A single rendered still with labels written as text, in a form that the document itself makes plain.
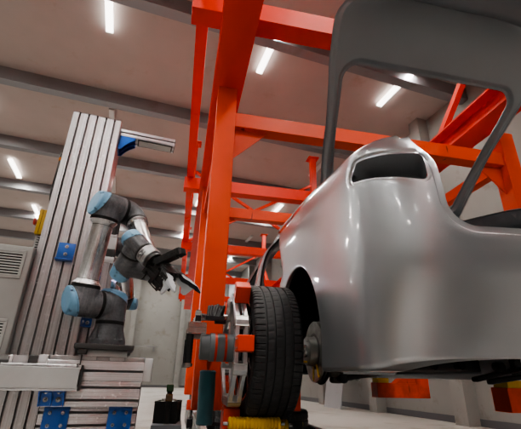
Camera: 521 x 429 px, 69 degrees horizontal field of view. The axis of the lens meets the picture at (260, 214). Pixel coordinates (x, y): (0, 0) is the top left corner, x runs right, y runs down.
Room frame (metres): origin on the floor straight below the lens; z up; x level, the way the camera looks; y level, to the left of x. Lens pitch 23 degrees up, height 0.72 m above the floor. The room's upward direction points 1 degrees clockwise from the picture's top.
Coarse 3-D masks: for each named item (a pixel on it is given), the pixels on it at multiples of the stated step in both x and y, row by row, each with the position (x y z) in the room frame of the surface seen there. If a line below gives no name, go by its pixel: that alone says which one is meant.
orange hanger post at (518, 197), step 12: (504, 144) 3.06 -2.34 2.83; (504, 156) 3.06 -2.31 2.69; (516, 156) 3.08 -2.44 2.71; (504, 168) 3.09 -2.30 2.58; (516, 168) 3.07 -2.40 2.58; (504, 180) 3.12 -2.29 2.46; (516, 180) 3.06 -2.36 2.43; (504, 192) 3.15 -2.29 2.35; (516, 192) 3.06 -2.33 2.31; (504, 204) 3.19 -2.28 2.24; (516, 204) 3.07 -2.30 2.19
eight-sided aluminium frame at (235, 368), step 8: (232, 296) 1.98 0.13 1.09; (240, 320) 1.84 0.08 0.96; (248, 320) 1.85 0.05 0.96; (224, 328) 2.31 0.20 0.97; (240, 328) 1.86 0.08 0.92; (248, 328) 1.85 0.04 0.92; (224, 368) 2.33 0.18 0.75; (232, 368) 1.85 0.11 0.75; (240, 368) 1.84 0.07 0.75; (224, 376) 2.29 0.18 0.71; (232, 376) 1.86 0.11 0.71; (240, 376) 1.91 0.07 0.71; (224, 384) 2.25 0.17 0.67; (232, 384) 1.90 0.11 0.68; (240, 384) 1.90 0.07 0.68; (224, 392) 2.21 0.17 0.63; (232, 392) 1.93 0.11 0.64; (240, 392) 1.94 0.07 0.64; (224, 400) 2.13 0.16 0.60; (232, 400) 1.98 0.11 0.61; (240, 400) 1.98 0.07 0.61
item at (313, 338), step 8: (312, 328) 2.22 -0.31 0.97; (312, 336) 2.23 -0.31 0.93; (320, 336) 2.11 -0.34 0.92; (304, 344) 2.24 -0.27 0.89; (312, 344) 2.15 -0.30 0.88; (320, 344) 2.11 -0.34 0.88; (312, 352) 2.14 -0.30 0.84; (320, 352) 2.12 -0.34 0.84; (304, 360) 2.24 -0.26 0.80; (312, 360) 2.16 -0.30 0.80; (320, 360) 2.12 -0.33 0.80; (320, 368) 2.12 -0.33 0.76; (320, 376) 2.13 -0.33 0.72
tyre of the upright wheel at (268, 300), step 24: (264, 288) 1.99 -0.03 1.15; (240, 312) 2.27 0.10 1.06; (264, 312) 1.84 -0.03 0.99; (288, 312) 1.86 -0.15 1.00; (264, 336) 1.81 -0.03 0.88; (288, 336) 1.83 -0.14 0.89; (264, 360) 1.81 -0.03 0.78; (288, 360) 1.83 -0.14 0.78; (264, 384) 1.86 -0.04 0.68; (288, 384) 1.87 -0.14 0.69; (240, 408) 2.13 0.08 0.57; (264, 408) 1.95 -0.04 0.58; (288, 408) 1.97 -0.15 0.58
